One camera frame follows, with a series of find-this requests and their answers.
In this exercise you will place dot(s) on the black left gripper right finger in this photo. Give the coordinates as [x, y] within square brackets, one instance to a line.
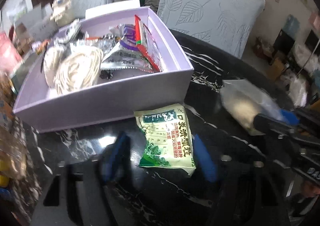
[215, 183]

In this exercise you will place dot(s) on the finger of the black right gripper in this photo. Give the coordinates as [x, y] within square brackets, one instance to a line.
[270, 123]
[305, 120]

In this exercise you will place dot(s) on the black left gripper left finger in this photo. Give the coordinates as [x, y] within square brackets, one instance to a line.
[96, 174]

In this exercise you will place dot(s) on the clear bag of beige powder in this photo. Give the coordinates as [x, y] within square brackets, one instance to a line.
[244, 101]

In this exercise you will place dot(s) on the green white medicine packet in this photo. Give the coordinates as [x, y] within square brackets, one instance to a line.
[168, 138]

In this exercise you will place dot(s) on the lavender cardboard box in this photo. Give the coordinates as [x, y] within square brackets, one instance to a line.
[118, 98]

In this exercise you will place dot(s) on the gingham lace-trimmed plush toy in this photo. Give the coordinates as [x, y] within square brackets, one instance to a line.
[72, 62]

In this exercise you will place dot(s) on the silver purple snack packet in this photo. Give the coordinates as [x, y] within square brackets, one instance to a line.
[125, 54]

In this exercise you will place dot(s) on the white plastic bag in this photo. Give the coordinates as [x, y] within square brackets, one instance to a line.
[297, 91]

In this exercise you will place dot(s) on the near light blue chair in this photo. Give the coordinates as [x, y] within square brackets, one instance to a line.
[225, 24]

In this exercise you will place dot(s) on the red white snack packet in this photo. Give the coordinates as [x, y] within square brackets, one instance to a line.
[147, 45]

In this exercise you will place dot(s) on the astronaut figurine jar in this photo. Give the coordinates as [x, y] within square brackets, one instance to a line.
[62, 12]

